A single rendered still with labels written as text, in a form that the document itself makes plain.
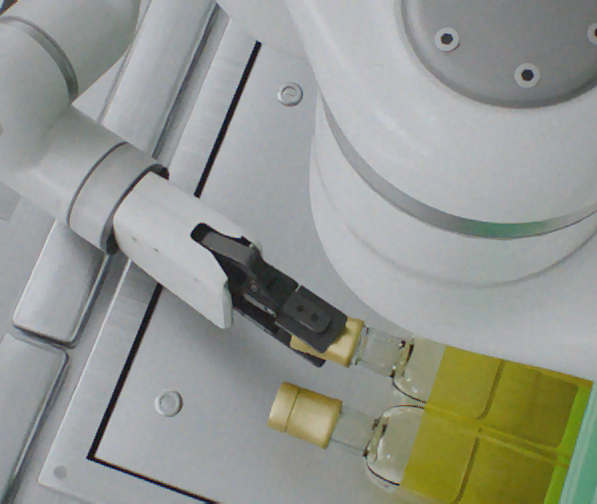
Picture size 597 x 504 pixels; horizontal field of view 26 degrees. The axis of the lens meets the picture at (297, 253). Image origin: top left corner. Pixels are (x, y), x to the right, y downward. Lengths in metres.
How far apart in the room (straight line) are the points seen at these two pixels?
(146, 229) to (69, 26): 0.14
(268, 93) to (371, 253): 0.71
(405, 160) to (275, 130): 0.76
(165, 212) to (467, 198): 0.56
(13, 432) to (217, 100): 0.32
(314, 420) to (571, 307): 0.47
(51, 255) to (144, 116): 0.14
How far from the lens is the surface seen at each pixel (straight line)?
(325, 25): 0.32
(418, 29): 0.31
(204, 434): 1.00
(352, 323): 0.87
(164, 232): 0.86
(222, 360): 1.01
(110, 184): 0.88
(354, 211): 0.37
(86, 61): 0.87
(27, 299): 1.04
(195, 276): 0.85
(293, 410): 0.86
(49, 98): 0.85
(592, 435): 0.83
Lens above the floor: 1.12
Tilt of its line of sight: 4 degrees up
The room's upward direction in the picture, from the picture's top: 71 degrees counter-clockwise
